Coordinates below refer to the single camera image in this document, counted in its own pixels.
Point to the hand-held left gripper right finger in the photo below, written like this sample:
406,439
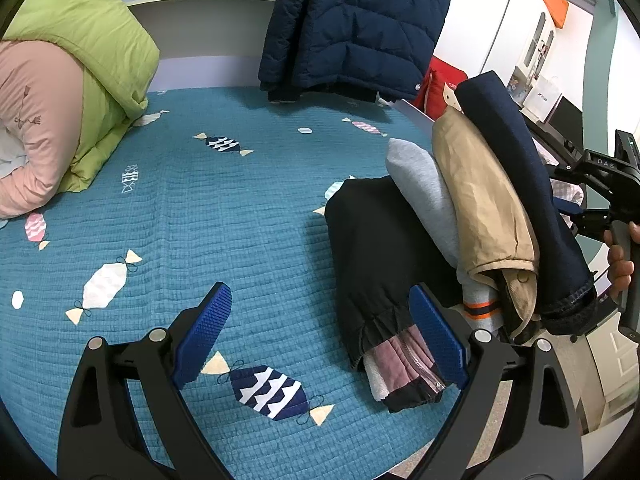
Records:
440,335

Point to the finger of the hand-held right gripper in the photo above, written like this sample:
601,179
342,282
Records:
567,171
582,217

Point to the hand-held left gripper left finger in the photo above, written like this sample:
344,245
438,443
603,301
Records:
202,335

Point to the dark denim jacket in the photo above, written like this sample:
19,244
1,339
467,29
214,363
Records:
520,180

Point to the person's right hand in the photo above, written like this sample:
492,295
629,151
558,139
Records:
620,265

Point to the pink checked cloth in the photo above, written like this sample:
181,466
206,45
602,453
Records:
567,191

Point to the black monitor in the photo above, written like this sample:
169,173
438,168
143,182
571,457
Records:
567,117

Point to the white paper bag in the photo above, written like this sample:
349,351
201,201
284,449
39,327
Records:
544,100

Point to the khaki jacket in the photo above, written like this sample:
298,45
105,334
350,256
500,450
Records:
480,200

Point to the black padded jacket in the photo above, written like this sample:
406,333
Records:
370,250

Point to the white wardrobe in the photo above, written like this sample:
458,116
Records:
520,45

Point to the teal fish-print quilt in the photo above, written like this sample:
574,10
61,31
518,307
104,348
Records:
200,200

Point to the grey sweatshirt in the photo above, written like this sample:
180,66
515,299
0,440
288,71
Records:
425,185

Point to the red pillow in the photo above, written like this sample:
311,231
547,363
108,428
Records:
436,85

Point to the white bedside cabinet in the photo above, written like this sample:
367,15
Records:
615,375

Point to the orange storage box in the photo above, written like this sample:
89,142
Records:
547,2

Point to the navy and yellow puffer jacket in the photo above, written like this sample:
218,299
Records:
350,25

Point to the pink puffer jacket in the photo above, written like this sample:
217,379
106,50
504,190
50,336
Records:
35,130

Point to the white bed headboard shelf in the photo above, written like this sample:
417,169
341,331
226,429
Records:
200,45

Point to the green puffer jacket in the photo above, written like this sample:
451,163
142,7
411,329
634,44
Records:
95,60

